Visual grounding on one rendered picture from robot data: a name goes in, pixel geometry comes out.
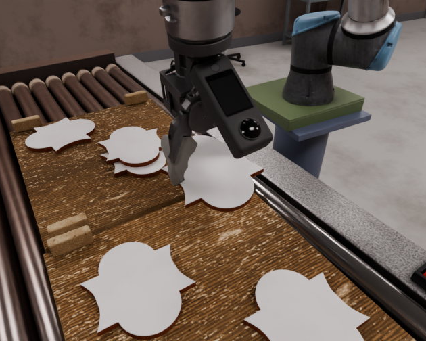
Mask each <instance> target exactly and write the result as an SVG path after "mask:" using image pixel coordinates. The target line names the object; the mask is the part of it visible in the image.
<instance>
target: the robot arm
mask: <svg viewBox="0 0 426 341"><path fill-rule="evenodd" d="M162 5H163V6H161V7H160V8H159V13H160V15H161V16H162V17H164V22H165V29H166V31H167V34H168V45H169V48H171V50H173V52H174V60H172V61H171V64H170V68H169V69H166V70H162V71H159V73H160V82H161V88H162V96H163V101H164V106H165V107H166V108H167V109H168V111H169V112H170V113H171V114H172V115H173V116H174V117H175V119H174V120H173V121H172V122H171V124H170V128H169V131H168V135H163V136H162V139H161V148H162V151H163V153H164V155H165V157H166V160H167V162H168V175H169V177H170V180H171V182H172V184H173V185H174V186H175V187H176V186H177V185H179V184H180V183H181V182H183V181H184V180H185V178H184V173H185V171H186V170H187V168H188V161H189V158H190V156H191V155H192V153H193V152H194V151H195V149H196V147H197V142H196V141H195V140H194V138H192V136H191V135H192V130H193V131H195V132H198V133H201V134H202V135H203V134H205V133H206V131H207V130H210V129H213V128H215V127H217V128H218V130H219V131H220V134H221V135H222V137H223V139H224V141H225V143H226V144H227V146H228V148H229V150H230V152H231V153H232V155H233V157H234V158H236V159H240V158H242V157H244V156H247V155H249V154H251V153H254V152H256V151H258V150H261V149H262V148H264V147H266V146H267V145H268V144H269V143H270V142H271V141H272V140H273V134H272V132H271V131H270V129H269V127H268V125H267V124H266V122H265V120H264V119H263V117H262V115H261V113H260V111H259V110H258V108H257V106H256V105H255V103H254V101H253V99H252V98H251V96H250V94H249V93H248V91H247V89H246V88H245V85H244V84H243V82H242V80H241V79H240V77H239V75H238V73H237V72H236V70H235V69H234V67H233V65H232V63H231V61H230V59H229V58H228V57H227V56H226V55H225V56H222V57H219V58H218V54H219V53H222V52H224V51H226V50H227V49H228V48H229V47H230V46H231V44H232V30H233V28H234V26H235V0H162ZM340 16H341V15H340V12H339V11H323V12H314V13H309V14H304V15H302V16H299V17H298V18H296V19H295V22H294V25H293V33H292V36H293V37H292V47H291V64H290V71H289V74H288V77H287V80H286V83H285V85H284V86H283V94H282V96H283V99H284V100H286V101H288V102H289V103H292V104H296V105H301V106H321V105H324V104H327V103H330V102H331V101H333V99H334V95H335V88H334V86H333V77H332V73H331V71H332V65H334V66H343V67H348V68H357V69H363V70H366V71H368V70H374V71H381V70H383V69H384V68H385V67H386V66H387V64H388V63H389V61H390V58H391V56H392V54H393V52H394V49H395V47H396V44H397V42H398V39H399V36H400V33H401V30H402V23H400V22H398V21H396V22H394V19H395V13H394V11H393V9H392V8H391V7H389V0H348V12H346V13H345V14H344V16H343V18H339V17H340ZM173 62H175V64H173ZM173 71H176V72H173ZM170 72H171V73H170ZM164 86H165V89H164ZM165 90H166V94H165Z"/></svg>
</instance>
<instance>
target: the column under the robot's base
mask: <svg viewBox="0 0 426 341"><path fill-rule="evenodd" d="M260 113H261V112H260ZM261 115H262V116H263V117H265V118H266V119H267V120H269V121H270V122H272V123H273V124H274V125H275V134H274V140H273V149H274V150H276V151H277V152H278V153H280V154H282V155H283V156H284V157H286V158H288V159H289V160H291V161H292V162H294V163H295V164H297V165H298V166H300V167H301V168H303V169H304V170H305V171H307V172H309V173H310V174H311V175H313V176H315V177H316V178H317V179H318V178H319V175H320V171H321V166H322V163H323V158H324V155H325V149H326V146H327V140H328V137H329V133H330V132H333V131H337V130H340V129H344V128H346V127H350V126H353V125H355V124H360V123H362V122H366V121H369V120H370V119H371V114H369V113H368V112H365V111H364V110H362V111H359V112H355V113H352V114H348V115H345V116H340V117H338V118H333V119H331V120H326V121H323V122H319V123H316V124H312V125H309V126H306V127H302V128H299V129H295V130H292V131H286V130H285V129H284V128H282V127H281V126H279V125H278V124H277V123H275V122H274V121H273V120H271V119H270V118H269V117H267V116H266V115H264V114H263V113H261Z"/></svg>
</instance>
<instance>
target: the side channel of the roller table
mask: <svg viewBox="0 0 426 341"><path fill-rule="evenodd" d="M108 63H112V64H115V65H116V60H115V55H114V52H112V51H110V50H109V49H104V50H99V51H92V52H88V53H81V54H76V55H69V56H65V57H60V58H53V59H49V60H42V61H37V62H31V63H26V64H19V65H15V66H7V67H3V68H0V85H5V86H7V87H8V88H9V89H10V90H11V86H12V84H13V83H14V82H16V81H22V82H23V83H24V84H26V85H27V86H28V88H29V85H28V82H29V80H30V79H32V78H39V79H41V80H42V81H43V82H44V83H45V78H46V76H48V75H50V74H53V75H55V76H57V77H58V78H59V79H60V80H61V78H60V77H61V74H62V73H63V72H71V73H72V74H74V75H75V76H76V71H77V70H78V69H81V68H83V69H85V70H88V71H89V72H90V70H91V68H92V67H93V66H99V67H101V68H103V69H104V67H105V65H106V64H108Z"/></svg>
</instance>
